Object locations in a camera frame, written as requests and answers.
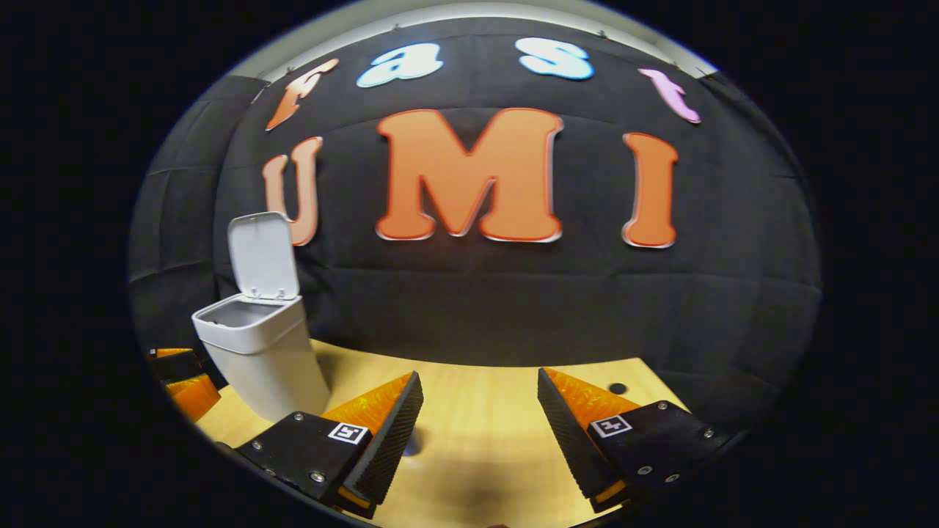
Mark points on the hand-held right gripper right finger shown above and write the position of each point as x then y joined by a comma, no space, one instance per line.
576,447

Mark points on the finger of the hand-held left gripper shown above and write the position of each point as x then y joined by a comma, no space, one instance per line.
194,396
176,363

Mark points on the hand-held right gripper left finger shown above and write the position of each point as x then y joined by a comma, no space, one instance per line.
381,447

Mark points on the white desktop garbage bin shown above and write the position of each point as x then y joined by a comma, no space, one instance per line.
257,352

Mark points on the wooden desktop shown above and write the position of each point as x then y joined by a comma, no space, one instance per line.
484,411

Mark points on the black backdrop cloth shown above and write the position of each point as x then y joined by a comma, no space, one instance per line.
513,301

